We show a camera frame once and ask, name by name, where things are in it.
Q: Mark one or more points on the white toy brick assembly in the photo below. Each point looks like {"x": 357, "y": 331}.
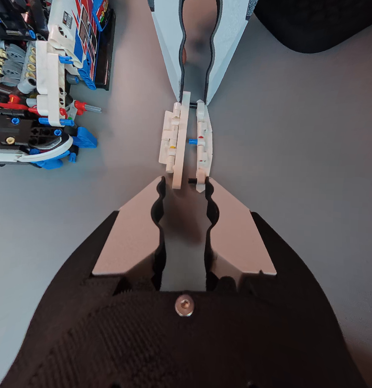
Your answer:
{"x": 181, "y": 136}

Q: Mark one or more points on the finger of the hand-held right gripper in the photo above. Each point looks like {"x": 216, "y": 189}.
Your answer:
{"x": 167, "y": 36}
{"x": 231, "y": 36}

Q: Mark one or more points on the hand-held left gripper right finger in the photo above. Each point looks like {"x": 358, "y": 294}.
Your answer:
{"x": 240, "y": 242}

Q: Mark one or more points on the blue white red toy car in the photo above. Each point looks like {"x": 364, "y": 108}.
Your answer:
{"x": 52, "y": 91}

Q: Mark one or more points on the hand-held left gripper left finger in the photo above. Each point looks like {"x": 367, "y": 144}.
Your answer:
{"x": 125, "y": 242}

